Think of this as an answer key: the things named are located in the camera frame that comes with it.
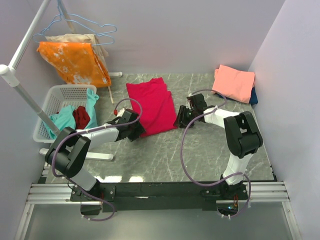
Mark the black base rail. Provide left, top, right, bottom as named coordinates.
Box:
left=70, top=181, right=250, bottom=215

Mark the folded navy t-shirt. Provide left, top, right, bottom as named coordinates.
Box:
left=217, top=87, right=259, bottom=106

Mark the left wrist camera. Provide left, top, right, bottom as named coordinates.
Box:
left=113, top=108, right=126, bottom=118

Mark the teal t-shirt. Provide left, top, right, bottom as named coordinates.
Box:
left=49, top=88, right=99, bottom=130

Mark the white plastic laundry basket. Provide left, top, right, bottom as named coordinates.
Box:
left=33, top=84, right=97, bottom=144

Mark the dark red t-shirt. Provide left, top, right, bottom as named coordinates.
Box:
left=72, top=106, right=91, bottom=130

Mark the beige cloth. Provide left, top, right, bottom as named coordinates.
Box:
left=45, top=33, right=109, bottom=69

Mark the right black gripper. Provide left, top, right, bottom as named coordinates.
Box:
left=173, top=105, right=198, bottom=129

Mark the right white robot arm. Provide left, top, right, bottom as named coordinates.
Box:
left=173, top=91, right=263, bottom=200

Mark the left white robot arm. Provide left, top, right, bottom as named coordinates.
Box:
left=44, top=109, right=145, bottom=201

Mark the folded salmon t-shirt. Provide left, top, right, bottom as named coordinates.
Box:
left=212, top=64, right=255, bottom=104

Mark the aluminium frame rail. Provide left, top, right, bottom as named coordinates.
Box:
left=15, top=181, right=302, bottom=240

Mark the orange tie-dye cloth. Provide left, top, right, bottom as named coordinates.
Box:
left=37, top=41, right=112, bottom=88

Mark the magenta t-shirt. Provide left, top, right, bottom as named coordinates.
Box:
left=126, top=77, right=177, bottom=138

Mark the white clothes rack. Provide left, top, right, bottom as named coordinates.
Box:
left=0, top=0, right=116, bottom=165

